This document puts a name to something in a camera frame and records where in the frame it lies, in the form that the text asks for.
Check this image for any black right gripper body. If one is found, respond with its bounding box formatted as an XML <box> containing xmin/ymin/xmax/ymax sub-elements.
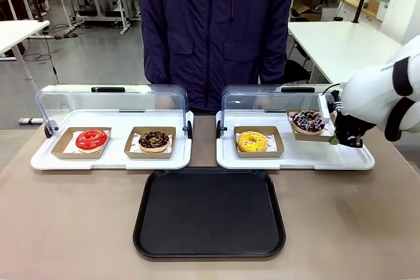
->
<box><xmin>333</xmin><ymin>111</ymin><xmax>377</xmax><ymax>140</ymax></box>

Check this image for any brown cardboard donut tray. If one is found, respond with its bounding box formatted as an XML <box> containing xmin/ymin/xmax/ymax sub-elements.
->
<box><xmin>51</xmin><ymin>127</ymin><xmax>112</xmax><ymax>160</ymax></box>
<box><xmin>123</xmin><ymin>126</ymin><xmax>177</xmax><ymax>159</ymax></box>
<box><xmin>233</xmin><ymin>125</ymin><xmax>285</xmax><ymax>159</ymax></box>
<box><xmin>286</xmin><ymin>108</ymin><xmax>337</xmax><ymax>144</ymax></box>

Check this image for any purple donut white drizzle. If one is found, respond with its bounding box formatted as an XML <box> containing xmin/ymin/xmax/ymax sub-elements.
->
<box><xmin>291</xmin><ymin>110</ymin><xmax>327</xmax><ymax>135</ymax></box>

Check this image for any yellow glazed donut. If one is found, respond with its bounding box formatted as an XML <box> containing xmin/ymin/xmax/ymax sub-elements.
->
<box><xmin>237</xmin><ymin>130</ymin><xmax>269</xmax><ymax>153</ymax></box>

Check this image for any black plastic serving tray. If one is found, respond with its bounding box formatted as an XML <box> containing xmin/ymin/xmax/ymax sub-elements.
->
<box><xmin>133</xmin><ymin>167</ymin><xmax>287</xmax><ymax>259</ymax></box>

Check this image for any chocolate donut with sprinkles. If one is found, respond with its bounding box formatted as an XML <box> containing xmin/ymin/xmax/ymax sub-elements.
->
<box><xmin>138</xmin><ymin>130</ymin><xmax>171</xmax><ymax>153</ymax></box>

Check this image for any red glazed donut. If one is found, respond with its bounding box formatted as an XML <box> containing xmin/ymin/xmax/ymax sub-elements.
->
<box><xmin>75</xmin><ymin>129</ymin><xmax>109</xmax><ymax>154</ymax></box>

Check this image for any white display case base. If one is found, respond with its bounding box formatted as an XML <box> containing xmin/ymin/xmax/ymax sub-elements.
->
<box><xmin>215</xmin><ymin>109</ymin><xmax>376</xmax><ymax>171</ymax></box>
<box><xmin>30</xmin><ymin>109</ymin><xmax>194</xmax><ymax>171</ymax></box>

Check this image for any black office chair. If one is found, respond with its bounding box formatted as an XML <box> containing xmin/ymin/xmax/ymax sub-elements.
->
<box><xmin>282</xmin><ymin>59</ymin><xmax>311</xmax><ymax>85</ymax></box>

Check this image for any large white table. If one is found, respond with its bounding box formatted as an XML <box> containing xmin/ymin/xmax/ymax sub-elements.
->
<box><xmin>287</xmin><ymin>21</ymin><xmax>414</xmax><ymax>85</ymax></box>

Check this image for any wooden top workbench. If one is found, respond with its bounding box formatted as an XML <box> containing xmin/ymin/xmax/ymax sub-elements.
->
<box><xmin>332</xmin><ymin>0</ymin><xmax>383</xmax><ymax>21</ymax></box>

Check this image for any flattened cardboard box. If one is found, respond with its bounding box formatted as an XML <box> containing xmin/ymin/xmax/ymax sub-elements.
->
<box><xmin>291</xmin><ymin>0</ymin><xmax>323</xmax><ymax>22</ymax></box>

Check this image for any person in navy jacket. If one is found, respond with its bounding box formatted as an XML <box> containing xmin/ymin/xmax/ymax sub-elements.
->
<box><xmin>134</xmin><ymin>0</ymin><xmax>295</xmax><ymax>114</ymax></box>

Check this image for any small white table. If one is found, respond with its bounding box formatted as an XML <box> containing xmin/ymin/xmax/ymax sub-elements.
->
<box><xmin>0</xmin><ymin>20</ymin><xmax>51</xmax><ymax>90</ymax></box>

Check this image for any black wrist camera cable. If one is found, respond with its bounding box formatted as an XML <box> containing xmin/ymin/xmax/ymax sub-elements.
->
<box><xmin>322</xmin><ymin>83</ymin><xmax>343</xmax><ymax>114</ymax></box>

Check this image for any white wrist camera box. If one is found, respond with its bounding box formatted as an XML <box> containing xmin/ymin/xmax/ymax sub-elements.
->
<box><xmin>318</xmin><ymin>92</ymin><xmax>333</xmax><ymax>124</ymax></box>

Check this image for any clear dome lid black handle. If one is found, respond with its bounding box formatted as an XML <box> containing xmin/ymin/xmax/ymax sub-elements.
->
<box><xmin>35</xmin><ymin>83</ymin><xmax>194</xmax><ymax>139</ymax></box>
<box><xmin>216</xmin><ymin>83</ymin><xmax>345</xmax><ymax>139</ymax></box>

